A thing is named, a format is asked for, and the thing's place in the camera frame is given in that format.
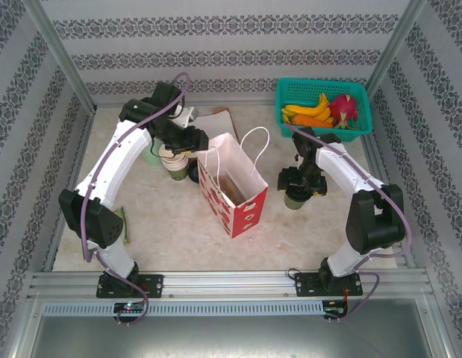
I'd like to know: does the green paper coffee cup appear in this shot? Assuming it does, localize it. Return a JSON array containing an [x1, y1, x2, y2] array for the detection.
[[283, 192, 310, 212]]

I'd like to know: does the red and white paper gift bag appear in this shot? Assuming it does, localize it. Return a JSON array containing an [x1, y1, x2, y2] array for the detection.
[[196, 125, 272, 239]]

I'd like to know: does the brown cardboard cup carrier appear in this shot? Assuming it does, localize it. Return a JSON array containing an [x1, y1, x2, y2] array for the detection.
[[217, 175, 250, 206]]

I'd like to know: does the stack of paper cups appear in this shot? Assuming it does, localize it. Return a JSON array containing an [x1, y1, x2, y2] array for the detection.
[[158, 143, 190, 183]]

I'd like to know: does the orange carrot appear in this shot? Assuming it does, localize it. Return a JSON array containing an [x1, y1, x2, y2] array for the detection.
[[292, 114, 334, 130]]

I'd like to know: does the yellow banana bunch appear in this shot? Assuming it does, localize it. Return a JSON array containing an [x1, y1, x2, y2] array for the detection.
[[281, 92, 334, 126]]

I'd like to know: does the pink dragon fruit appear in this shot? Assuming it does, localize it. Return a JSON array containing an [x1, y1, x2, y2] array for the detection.
[[328, 93, 360, 130]]

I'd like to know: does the teal plastic basket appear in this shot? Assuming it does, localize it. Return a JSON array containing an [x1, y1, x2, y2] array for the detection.
[[275, 77, 373, 143]]

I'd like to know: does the green snack packet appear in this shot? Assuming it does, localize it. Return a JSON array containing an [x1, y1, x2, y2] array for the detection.
[[116, 207, 131, 246]]

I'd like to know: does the small electronics board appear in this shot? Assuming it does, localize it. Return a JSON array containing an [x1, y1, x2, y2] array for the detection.
[[323, 300, 349, 316], [113, 302, 145, 314]]

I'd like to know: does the grey metal front panel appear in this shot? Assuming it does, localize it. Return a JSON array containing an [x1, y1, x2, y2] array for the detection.
[[13, 315, 454, 358]]

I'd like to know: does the aluminium back rail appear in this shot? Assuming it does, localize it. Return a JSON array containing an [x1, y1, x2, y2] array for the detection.
[[92, 98, 278, 109]]

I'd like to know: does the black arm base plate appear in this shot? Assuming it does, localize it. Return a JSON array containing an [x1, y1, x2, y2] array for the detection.
[[293, 271, 362, 298], [97, 274, 164, 299]]

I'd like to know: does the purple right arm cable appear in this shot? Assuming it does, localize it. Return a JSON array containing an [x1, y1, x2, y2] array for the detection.
[[284, 122, 414, 325]]

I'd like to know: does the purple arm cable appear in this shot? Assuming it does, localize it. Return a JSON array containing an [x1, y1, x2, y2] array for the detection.
[[80, 72, 190, 327], [284, 122, 414, 325]]

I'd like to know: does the aluminium mounting rail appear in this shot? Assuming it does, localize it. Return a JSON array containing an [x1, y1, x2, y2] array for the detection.
[[27, 270, 429, 299]]

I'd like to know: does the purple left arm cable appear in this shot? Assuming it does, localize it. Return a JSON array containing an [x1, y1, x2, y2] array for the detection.
[[80, 72, 190, 327]]

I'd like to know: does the aluminium frame post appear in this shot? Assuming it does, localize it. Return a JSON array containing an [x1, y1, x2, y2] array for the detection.
[[23, 0, 99, 113], [363, 0, 431, 98]]

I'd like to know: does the grey slotted cable duct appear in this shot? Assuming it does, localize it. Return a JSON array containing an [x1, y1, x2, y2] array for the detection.
[[42, 300, 325, 317]]

